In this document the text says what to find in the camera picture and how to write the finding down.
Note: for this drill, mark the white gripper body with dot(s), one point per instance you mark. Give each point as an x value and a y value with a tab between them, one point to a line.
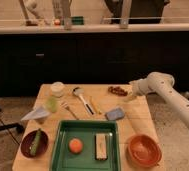
139	87

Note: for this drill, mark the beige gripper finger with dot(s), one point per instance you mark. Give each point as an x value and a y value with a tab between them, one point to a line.
130	97

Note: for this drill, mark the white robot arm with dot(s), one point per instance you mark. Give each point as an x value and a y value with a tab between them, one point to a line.
162	84

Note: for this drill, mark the yellow marker pen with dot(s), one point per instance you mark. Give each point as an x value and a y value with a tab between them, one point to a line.
95	105

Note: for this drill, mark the orange clay bowl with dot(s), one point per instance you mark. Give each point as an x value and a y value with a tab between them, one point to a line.
144	151

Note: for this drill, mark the silver fork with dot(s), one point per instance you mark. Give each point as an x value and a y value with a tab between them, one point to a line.
67	107

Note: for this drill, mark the green plastic tray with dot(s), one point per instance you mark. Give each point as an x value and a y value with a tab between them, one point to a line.
64	160

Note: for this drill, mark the orange fruit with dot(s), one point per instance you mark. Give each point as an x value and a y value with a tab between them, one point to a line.
75	145

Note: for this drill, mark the white round container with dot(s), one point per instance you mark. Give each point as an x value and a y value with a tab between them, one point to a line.
57	89

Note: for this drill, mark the light green cup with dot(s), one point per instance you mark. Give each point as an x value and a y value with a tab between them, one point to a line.
51	104

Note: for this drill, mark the green box on counter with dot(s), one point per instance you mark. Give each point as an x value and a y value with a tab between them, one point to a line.
78	20

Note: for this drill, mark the red small object on counter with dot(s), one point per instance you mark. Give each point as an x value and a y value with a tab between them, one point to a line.
57	22

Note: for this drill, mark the green cucumber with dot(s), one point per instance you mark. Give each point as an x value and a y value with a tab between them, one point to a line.
35	143

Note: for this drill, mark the dark red bowl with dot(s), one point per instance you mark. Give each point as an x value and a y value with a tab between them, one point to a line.
27	141

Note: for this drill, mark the black tripod stand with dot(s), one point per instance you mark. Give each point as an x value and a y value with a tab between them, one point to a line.
3	125

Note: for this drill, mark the silver spoon black handle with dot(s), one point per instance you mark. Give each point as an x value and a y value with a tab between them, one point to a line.
79	93

